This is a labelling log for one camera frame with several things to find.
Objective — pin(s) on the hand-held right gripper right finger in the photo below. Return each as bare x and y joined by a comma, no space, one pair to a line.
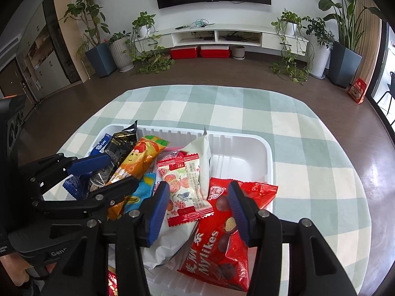
237,214

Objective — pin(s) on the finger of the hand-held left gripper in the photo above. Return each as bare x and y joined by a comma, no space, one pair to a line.
89,164
114,189

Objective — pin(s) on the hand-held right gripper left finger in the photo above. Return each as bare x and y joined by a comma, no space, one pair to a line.
159,214

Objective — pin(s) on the blue roll cake packet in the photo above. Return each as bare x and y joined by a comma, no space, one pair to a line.
103,144

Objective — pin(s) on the light blue cartoon snack packet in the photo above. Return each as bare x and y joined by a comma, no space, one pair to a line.
145,186

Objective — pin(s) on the pale snack packet red edges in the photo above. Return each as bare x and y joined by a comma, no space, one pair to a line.
185,188

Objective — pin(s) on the black snack packet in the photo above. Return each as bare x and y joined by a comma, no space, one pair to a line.
122,145

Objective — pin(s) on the orange cartoon snack packet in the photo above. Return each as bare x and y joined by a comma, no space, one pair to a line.
139,157

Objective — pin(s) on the red chocolate snack bag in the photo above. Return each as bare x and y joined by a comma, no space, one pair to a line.
213,252

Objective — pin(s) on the white plastic tray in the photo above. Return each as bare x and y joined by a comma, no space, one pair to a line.
240,154

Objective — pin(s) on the plain white snack bag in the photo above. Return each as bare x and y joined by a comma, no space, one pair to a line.
202,160

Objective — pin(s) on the white cartoon packet pink edge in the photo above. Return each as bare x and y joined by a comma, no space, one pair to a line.
174,151

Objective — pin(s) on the person's left hand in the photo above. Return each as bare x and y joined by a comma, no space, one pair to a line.
14,276

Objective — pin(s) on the small red yellow-print packet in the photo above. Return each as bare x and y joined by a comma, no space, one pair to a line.
111,283

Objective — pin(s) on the leafy tree dark planter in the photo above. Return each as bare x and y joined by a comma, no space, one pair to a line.
100,61

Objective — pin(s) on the brown door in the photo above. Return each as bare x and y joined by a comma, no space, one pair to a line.
9,80

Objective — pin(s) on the plant in ribbed white pot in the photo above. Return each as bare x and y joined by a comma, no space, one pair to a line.
122,55

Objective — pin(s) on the trailing plant in white pot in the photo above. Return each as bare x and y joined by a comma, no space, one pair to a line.
290,37
143,29

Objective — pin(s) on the red storage box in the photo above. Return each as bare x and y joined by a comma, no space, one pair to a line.
215,51
184,53

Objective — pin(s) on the round beige pot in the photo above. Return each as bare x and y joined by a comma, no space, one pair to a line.
238,53

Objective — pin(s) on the white television cabinet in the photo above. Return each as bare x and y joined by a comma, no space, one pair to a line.
197,35

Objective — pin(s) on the red gift bag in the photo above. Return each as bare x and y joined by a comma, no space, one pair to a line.
358,91

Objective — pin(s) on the black set-top box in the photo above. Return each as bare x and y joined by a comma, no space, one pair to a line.
234,37

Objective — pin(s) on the bushy plant in white pot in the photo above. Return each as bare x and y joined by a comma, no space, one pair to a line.
319,55

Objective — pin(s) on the broad-leaf plant dark planter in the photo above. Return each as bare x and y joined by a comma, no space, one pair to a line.
344,64

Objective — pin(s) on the black balcony chair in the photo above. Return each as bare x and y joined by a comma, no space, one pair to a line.
388,92

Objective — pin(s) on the black framed glass door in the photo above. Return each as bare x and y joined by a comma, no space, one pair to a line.
385,52

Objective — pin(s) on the tall wall cupboard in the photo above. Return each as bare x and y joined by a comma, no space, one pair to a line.
46,52

